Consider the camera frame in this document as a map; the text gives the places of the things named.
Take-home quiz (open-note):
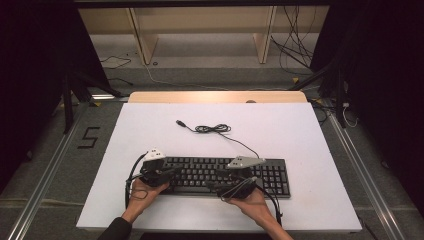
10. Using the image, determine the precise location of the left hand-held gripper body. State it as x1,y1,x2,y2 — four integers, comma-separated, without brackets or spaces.
138,147,171,188

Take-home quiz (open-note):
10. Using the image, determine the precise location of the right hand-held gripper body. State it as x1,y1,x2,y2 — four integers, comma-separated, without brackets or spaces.
216,155,267,201

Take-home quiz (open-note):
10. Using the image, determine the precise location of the black computer keyboard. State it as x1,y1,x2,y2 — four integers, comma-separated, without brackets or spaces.
159,156,292,200

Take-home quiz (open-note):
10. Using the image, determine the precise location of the person's left hand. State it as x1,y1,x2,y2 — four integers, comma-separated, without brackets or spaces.
121,179,171,224

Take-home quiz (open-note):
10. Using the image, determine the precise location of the person's right hand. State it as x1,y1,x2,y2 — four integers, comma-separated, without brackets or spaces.
226,188,268,225

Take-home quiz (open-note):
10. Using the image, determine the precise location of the white board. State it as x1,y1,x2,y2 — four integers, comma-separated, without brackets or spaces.
75,102,363,233

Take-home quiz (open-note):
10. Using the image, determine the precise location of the wooden table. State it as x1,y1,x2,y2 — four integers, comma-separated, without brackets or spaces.
127,90,309,105

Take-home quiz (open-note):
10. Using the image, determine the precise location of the black metal stand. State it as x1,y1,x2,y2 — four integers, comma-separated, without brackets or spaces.
60,65,125,135
287,59,348,130

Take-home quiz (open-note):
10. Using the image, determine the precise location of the black curtain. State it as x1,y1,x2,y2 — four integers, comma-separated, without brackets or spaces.
309,0,424,208
0,0,111,194

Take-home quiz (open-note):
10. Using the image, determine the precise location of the light wooden shelf unit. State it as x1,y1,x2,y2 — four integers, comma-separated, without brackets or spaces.
77,5,331,66

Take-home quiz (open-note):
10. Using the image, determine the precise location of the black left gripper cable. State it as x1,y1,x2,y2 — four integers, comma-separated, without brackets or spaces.
124,152,150,210

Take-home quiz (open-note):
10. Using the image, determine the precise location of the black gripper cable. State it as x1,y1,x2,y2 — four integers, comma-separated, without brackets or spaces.
219,176,284,228
124,152,150,210

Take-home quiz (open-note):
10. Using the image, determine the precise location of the black keyboard cable with plug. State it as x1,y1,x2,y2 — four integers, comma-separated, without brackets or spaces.
175,119,261,160

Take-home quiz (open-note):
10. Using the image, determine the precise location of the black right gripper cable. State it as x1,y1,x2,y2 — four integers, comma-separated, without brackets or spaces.
219,176,284,228

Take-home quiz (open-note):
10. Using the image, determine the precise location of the short silver rail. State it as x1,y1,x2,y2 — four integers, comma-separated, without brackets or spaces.
90,93,130,101

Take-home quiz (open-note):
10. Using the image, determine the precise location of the white floor cable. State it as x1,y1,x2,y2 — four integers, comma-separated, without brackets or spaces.
142,62,232,92

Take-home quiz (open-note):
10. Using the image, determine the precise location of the thin black floor cable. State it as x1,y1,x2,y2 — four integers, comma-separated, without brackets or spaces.
99,55,133,71

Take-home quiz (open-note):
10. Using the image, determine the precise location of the white looped cable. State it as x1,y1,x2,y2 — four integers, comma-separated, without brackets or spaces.
341,102,360,129

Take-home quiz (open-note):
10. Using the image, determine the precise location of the aluminium floor rail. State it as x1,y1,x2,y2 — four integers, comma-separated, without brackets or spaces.
5,99,88,240
327,109,408,240

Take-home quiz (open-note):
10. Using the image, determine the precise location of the bundle of black floor cables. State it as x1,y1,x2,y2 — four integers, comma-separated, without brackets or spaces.
269,5,322,77

